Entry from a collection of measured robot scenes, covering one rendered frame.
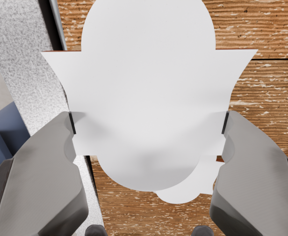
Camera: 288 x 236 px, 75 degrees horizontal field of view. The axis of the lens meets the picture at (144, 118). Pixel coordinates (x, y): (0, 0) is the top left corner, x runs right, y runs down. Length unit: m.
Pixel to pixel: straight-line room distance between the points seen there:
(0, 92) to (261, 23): 1.53
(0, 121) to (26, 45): 0.40
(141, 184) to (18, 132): 0.52
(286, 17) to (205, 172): 0.22
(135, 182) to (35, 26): 0.22
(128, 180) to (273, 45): 0.22
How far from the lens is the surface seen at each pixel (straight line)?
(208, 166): 0.32
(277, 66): 0.29
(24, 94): 0.33
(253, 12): 0.26
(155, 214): 0.43
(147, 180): 0.16
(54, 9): 0.27
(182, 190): 0.35
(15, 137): 0.63
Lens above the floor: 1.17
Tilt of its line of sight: 60 degrees down
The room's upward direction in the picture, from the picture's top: 178 degrees counter-clockwise
